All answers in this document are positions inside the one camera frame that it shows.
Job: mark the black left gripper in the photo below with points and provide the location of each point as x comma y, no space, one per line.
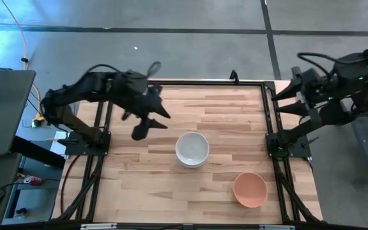
137,96

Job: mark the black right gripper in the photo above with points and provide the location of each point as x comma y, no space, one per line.
313,89

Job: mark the large white bowl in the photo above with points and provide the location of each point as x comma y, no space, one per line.
192,147

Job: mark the orange bowl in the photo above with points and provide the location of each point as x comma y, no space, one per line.
250,190

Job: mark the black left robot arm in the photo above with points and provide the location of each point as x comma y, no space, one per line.
75,96

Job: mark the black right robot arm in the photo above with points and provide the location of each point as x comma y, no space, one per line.
353,70

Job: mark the white paper sheet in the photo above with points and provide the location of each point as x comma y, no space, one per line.
56,148

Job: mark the black desk foot bar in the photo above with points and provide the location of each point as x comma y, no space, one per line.
40,153

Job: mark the small red object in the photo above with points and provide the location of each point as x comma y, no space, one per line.
34,180

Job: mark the grey desk platform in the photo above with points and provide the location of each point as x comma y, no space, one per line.
5,111

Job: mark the black aluminium table frame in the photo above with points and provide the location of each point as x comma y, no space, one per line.
203,83

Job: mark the black frame bracket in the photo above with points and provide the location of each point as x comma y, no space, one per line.
234,75

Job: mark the silver frame plate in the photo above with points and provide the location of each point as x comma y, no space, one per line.
98,226
276,227

